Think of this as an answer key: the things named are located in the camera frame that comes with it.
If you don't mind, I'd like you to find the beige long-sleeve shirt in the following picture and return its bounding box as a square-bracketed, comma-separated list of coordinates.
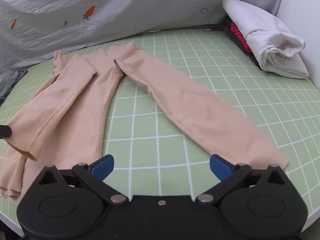
[1, 43, 288, 202]

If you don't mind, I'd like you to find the grey garment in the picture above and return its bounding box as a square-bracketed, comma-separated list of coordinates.
[0, 69, 28, 106]

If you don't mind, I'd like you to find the green grid mat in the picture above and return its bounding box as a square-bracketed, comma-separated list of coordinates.
[0, 28, 320, 224]

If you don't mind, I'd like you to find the grey carrot-print sheet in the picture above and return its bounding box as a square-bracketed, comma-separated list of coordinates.
[1, 0, 281, 71]

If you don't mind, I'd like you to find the white folded cloth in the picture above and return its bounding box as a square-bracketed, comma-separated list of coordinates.
[222, 0, 309, 79]

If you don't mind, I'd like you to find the red knit garment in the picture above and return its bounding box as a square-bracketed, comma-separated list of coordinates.
[231, 21, 252, 53]

